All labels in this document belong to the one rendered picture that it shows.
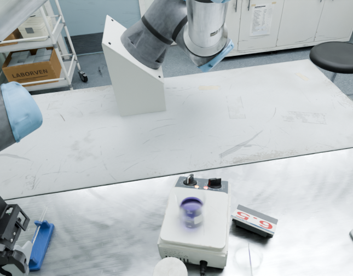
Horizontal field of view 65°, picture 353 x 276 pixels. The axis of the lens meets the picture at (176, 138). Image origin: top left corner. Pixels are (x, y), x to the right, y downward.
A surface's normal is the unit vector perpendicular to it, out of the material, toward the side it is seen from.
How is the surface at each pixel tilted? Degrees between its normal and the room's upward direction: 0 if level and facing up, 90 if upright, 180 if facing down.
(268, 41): 90
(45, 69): 91
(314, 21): 90
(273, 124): 0
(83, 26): 90
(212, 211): 0
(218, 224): 0
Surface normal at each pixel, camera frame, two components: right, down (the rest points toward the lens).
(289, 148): -0.07, -0.72
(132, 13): 0.14, 0.67
